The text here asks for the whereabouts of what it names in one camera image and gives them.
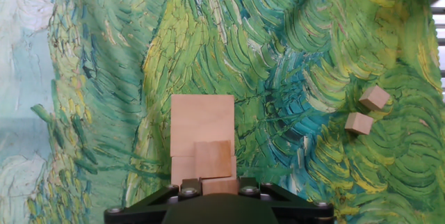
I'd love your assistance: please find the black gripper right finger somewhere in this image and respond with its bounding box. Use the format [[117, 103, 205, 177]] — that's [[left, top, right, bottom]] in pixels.
[[238, 177, 335, 224]]

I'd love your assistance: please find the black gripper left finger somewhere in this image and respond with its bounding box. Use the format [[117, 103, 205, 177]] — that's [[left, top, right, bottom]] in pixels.
[[103, 177, 202, 224]]

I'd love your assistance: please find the small wooden cube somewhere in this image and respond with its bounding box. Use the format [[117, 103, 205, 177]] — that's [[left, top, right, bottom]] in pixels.
[[201, 177, 240, 196]]

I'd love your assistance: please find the medium wooden cube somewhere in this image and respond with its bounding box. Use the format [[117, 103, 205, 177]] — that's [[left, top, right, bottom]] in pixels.
[[193, 140, 233, 179]]

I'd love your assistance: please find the tiny wooden cube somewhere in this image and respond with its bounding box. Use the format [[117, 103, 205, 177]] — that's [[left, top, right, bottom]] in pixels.
[[358, 85, 391, 111], [343, 111, 375, 136]]

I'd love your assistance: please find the green blue painted cloth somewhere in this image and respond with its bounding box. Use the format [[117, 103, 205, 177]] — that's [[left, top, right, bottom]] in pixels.
[[0, 0, 445, 224]]

